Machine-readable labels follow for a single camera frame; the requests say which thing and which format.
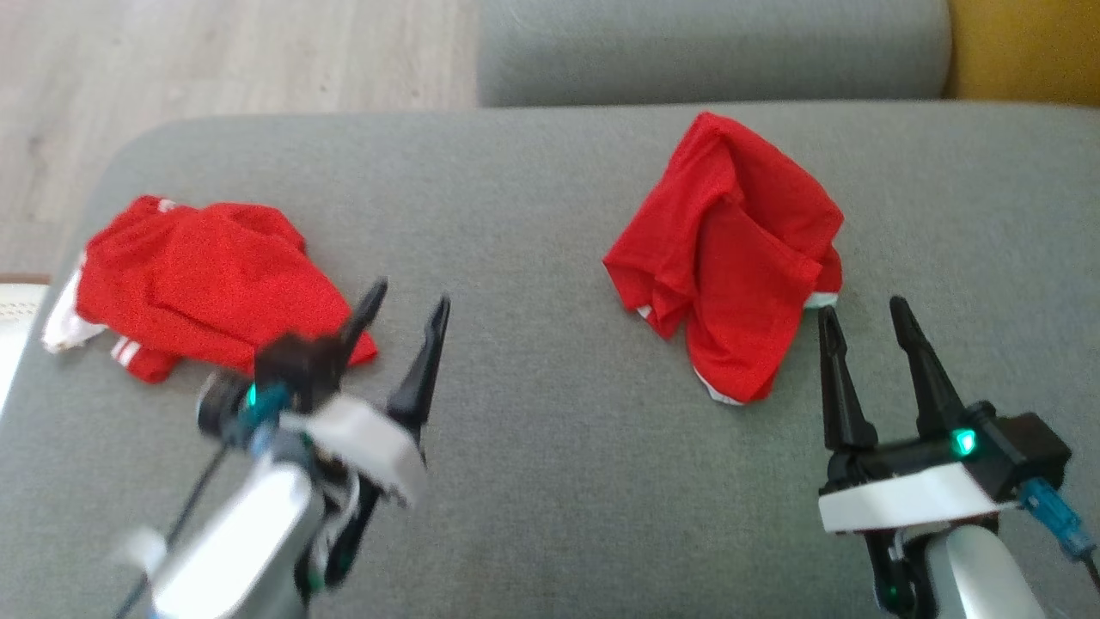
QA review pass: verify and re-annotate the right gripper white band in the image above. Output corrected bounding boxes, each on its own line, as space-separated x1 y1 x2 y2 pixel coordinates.
816 296 1002 619

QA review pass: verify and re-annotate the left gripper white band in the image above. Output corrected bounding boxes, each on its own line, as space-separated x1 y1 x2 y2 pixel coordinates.
282 277 452 596

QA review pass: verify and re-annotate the red shirt with white stripes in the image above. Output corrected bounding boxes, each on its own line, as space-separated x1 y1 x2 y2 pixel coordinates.
41 196 380 385

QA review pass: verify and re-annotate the red shorts white waistband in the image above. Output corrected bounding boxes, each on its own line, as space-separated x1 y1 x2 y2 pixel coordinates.
602 111 846 406

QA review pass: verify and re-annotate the grey sofa seat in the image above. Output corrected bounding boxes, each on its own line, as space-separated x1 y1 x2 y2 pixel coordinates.
0 101 1100 619

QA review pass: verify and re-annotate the grey sofa cushion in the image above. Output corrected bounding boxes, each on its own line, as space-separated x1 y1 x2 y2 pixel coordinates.
476 0 954 109

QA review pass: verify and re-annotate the left arm cable blue plug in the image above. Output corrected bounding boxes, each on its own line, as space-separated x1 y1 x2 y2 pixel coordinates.
110 385 291 619

